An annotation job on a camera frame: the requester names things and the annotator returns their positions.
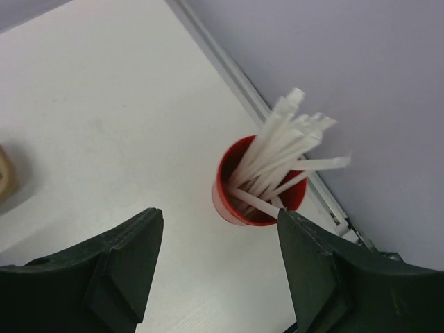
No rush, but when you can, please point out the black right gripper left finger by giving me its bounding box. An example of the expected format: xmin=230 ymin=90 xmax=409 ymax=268
xmin=1 ymin=208 xmax=163 ymax=332

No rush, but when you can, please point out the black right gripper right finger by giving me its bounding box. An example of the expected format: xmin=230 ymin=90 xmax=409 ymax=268
xmin=277 ymin=210 xmax=443 ymax=332

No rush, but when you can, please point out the red straw holder cup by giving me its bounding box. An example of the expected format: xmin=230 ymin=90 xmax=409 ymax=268
xmin=212 ymin=135 xmax=307 ymax=227

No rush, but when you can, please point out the remaining brown pulp carrier stack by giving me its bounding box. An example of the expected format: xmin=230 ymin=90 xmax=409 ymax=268
xmin=0 ymin=146 xmax=19 ymax=203

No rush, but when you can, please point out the aluminium frame rail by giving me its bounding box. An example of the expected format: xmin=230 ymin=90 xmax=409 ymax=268
xmin=166 ymin=0 xmax=407 ymax=264

